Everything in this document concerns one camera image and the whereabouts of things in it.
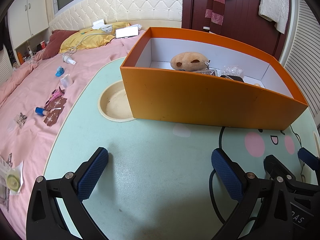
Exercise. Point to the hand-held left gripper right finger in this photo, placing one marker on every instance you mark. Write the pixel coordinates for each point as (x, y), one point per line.
(227, 175)

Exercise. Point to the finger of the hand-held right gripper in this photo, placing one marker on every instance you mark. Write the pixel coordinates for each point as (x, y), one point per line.
(273, 163)
(308, 156)

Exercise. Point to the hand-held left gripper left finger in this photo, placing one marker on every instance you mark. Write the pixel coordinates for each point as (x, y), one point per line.
(92, 175)

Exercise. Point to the orange cardboard box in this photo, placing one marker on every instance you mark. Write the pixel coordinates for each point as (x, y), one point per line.
(200, 97)

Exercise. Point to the black rectangular item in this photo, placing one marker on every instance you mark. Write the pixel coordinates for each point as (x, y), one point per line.
(233, 78)

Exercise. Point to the brown plush toy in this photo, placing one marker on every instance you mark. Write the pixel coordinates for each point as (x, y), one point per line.
(187, 60)

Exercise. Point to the light green cartoon desktop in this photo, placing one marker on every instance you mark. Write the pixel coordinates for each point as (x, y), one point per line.
(155, 155)

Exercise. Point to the brown snowflake packet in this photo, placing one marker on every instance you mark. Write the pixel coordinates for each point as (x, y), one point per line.
(51, 118)
(58, 103)

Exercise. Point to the clear bag with lime slice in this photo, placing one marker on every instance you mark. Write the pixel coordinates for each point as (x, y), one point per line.
(12, 180)

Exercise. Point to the small beige round object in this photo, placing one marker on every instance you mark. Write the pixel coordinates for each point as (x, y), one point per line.
(257, 84)

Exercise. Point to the blue capped small bottle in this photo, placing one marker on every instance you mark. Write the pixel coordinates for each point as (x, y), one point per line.
(41, 111)

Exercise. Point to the pink hair clip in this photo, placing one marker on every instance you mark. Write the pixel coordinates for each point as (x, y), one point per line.
(57, 93)

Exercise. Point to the small patterned packet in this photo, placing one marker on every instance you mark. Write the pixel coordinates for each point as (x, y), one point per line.
(21, 120)

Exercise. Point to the clear small cup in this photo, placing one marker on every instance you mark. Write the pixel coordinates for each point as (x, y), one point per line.
(66, 81)

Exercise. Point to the white slatted panel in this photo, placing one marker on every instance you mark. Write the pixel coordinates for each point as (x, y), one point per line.
(307, 55)

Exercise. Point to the clear crumpled plastic bag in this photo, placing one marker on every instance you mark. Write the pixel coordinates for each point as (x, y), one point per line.
(233, 70)

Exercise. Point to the silver foil packet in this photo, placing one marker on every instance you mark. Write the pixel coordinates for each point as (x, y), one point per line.
(210, 72)

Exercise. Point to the pink bedsheet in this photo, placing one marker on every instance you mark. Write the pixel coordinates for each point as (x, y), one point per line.
(37, 85)

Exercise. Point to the blue small toy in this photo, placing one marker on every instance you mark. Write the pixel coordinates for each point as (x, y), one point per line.
(59, 72)

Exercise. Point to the white small bottle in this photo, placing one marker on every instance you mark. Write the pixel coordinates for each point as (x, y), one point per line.
(68, 58)

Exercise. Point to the yellow pillow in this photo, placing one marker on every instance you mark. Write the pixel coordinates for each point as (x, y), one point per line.
(90, 40)

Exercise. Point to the dark red pillow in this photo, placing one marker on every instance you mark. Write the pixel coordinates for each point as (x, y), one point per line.
(56, 43)

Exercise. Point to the orange bottle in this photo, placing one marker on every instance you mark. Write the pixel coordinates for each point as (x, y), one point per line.
(19, 57)

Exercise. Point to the white power strip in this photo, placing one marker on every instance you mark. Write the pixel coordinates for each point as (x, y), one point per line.
(107, 29)

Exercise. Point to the white small box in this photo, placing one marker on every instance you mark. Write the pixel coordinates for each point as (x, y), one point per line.
(99, 23)

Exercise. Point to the dark red wooden door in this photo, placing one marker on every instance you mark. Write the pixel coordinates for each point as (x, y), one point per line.
(240, 10)

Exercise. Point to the white knit sweater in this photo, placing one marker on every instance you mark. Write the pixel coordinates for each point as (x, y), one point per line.
(275, 2)

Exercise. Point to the red striped scarf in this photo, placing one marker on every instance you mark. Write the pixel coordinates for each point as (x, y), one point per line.
(216, 7)

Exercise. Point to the cream padded headboard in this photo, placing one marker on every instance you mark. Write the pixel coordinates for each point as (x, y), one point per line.
(140, 2)

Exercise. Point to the cream wall cabinet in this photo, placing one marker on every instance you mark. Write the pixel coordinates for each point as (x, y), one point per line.
(27, 7)

